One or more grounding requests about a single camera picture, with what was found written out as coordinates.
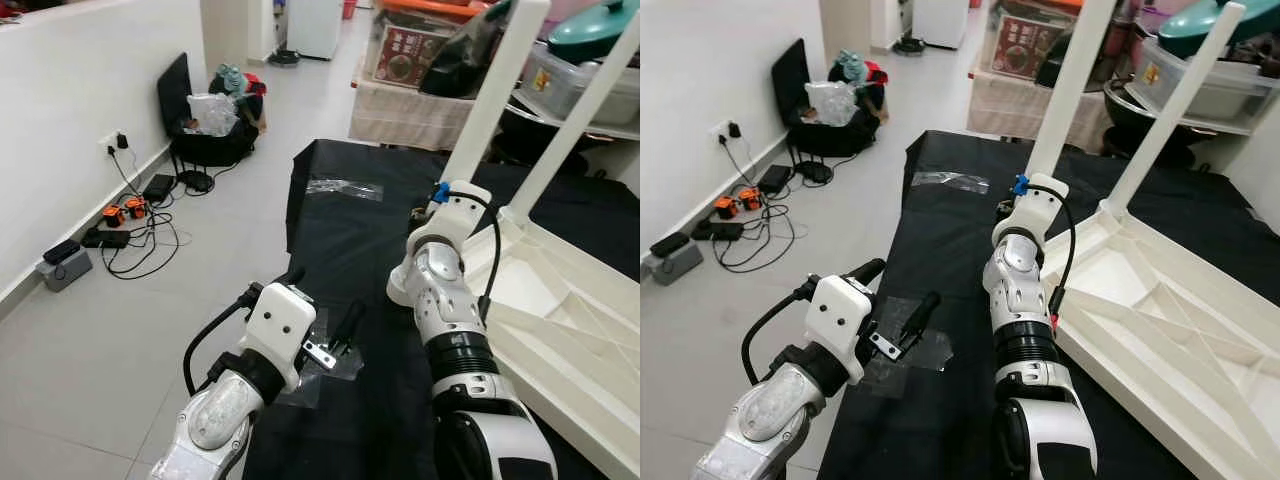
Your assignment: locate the white plastic table leg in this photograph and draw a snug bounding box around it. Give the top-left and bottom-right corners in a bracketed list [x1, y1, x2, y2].
[1025, 0, 1119, 181]
[1100, 0, 1246, 219]
[440, 0, 553, 191]
[503, 8, 641, 229]

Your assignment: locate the black table cloth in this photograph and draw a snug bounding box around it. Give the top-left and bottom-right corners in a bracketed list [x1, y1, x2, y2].
[815, 130, 1280, 480]
[243, 138, 641, 480]

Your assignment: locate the clear plastic wrapper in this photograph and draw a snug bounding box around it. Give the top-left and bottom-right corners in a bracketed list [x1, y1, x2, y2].
[305, 178, 386, 201]
[912, 172, 991, 194]

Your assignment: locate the beige woven cloth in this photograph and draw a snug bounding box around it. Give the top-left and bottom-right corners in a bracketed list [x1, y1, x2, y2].
[968, 65, 1111, 153]
[348, 78, 481, 153]

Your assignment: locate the large black bowl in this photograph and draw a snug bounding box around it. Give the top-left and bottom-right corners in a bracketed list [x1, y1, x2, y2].
[1105, 85, 1216, 166]
[490, 100, 601, 166]

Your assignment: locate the black bag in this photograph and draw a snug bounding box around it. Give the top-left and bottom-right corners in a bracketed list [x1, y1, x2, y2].
[418, 15, 511, 99]
[1035, 18, 1143, 93]

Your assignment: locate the red printed carton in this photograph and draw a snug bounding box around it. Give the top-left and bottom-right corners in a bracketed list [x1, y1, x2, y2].
[370, 22, 451, 89]
[990, 12, 1066, 81]

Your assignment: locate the white plastic table top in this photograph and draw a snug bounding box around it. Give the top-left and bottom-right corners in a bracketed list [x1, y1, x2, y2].
[463, 205, 641, 480]
[1040, 200, 1280, 480]

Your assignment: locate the clear plastic bag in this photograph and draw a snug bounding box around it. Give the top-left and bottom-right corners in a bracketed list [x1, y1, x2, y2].
[185, 92, 241, 138]
[805, 80, 861, 128]

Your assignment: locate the grey box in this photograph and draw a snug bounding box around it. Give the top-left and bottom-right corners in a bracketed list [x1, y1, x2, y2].
[35, 240, 93, 293]
[645, 232, 704, 286]

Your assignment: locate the white cabinet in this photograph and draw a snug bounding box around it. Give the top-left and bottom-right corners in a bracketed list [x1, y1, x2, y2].
[288, 0, 346, 59]
[912, 0, 971, 49]

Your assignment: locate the orange plastic tray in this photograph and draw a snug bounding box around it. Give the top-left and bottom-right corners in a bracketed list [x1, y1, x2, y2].
[1000, 0, 1086, 16]
[378, 0, 496, 23]

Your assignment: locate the black chair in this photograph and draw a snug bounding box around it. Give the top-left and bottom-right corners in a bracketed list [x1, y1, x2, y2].
[770, 38, 886, 181]
[157, 52, 266, 191]

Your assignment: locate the dark green round lid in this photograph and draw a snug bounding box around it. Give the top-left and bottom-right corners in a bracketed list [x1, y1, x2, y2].
[1158, 0, 1280, 59]
[545, 0, 641, 63]

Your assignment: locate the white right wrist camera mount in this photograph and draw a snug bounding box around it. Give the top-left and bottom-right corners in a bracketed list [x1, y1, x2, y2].
[992, 172, 1069, 246]
[405, 180, 493, 261]

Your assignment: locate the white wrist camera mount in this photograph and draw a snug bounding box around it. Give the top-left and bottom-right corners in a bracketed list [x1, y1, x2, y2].
[405, 180, 493, 261]
[992, 172, 1069, 246]
[805, 275, 876, 386]
[240, 283, 318, 393]

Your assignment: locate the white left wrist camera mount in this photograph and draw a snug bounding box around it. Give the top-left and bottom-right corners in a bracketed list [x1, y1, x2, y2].
[805, 275, 876, 386]
[240, 283, 318, 393]

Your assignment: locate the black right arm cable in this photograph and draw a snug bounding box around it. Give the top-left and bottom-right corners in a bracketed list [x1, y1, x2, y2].
[1035, 182, 1079, 296]
[455, 190, 503, 321]

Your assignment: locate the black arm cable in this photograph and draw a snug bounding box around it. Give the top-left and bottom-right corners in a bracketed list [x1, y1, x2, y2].
[455, 190, 503, 321]
[740, 285, 821, 386]
[182, 290, 263, 396]
[1035, 182, 1079, 296]

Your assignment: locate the black floor cable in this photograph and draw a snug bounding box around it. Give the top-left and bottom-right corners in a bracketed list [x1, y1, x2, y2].
[100, 150, 186, 281]
[715, 140, 801, 273]

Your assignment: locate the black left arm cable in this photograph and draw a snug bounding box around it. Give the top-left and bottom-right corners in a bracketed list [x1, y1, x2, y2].
[182, 290, 263, 396]
[740, 285, 821, 386]

